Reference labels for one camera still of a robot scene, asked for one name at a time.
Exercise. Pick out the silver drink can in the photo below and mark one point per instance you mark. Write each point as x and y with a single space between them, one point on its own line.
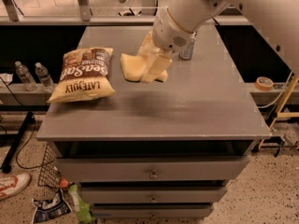
187 53

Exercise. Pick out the grey drawer cabinet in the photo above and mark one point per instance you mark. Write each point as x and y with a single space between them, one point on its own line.
160 149

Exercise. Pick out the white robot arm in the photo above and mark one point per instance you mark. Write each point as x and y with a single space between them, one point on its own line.
276 21

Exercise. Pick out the clear water bottle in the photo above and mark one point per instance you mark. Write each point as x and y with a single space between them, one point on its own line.
25 76
44 77

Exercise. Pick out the brown chip bag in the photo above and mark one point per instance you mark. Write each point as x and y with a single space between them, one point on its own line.
84 76

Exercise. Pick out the roll of brown tape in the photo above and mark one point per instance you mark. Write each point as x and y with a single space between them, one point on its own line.
263 84

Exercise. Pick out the clear water bottle right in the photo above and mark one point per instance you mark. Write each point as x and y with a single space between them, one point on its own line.
44 77

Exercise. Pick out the clear water bottle left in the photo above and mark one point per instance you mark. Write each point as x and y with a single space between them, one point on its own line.
25 76

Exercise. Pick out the dark crumpled snack bag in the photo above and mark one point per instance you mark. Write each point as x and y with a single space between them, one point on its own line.
46 210

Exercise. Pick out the yellow sponge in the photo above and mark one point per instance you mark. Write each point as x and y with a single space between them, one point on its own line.
133 66

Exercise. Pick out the black wire basket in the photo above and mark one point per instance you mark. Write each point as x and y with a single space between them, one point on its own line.
49 175

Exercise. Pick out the green plastic bag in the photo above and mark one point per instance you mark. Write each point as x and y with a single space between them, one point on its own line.
82 209

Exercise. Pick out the white orange sneaker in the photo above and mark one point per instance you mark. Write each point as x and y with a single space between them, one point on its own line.
13 184

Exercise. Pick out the black stand leg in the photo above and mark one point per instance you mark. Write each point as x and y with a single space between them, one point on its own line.
6 166

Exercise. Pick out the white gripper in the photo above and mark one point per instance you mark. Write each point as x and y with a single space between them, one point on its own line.
168 34

